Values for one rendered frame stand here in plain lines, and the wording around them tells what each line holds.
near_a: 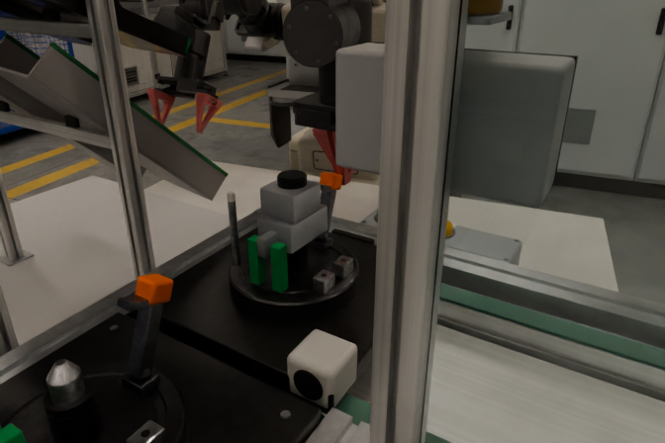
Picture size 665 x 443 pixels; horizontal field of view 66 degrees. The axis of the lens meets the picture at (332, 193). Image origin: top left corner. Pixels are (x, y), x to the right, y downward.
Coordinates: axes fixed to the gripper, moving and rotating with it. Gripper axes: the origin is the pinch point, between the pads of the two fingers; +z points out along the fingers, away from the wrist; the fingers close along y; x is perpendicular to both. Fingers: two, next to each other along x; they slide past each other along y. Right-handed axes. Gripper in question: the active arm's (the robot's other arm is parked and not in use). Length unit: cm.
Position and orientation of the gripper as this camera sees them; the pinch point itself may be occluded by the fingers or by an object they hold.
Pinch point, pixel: (344, 177)
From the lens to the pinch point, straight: 59.9
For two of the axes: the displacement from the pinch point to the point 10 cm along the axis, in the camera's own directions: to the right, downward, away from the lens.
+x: 5.1, -3.5, 7.8
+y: 8.6, 2.0, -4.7
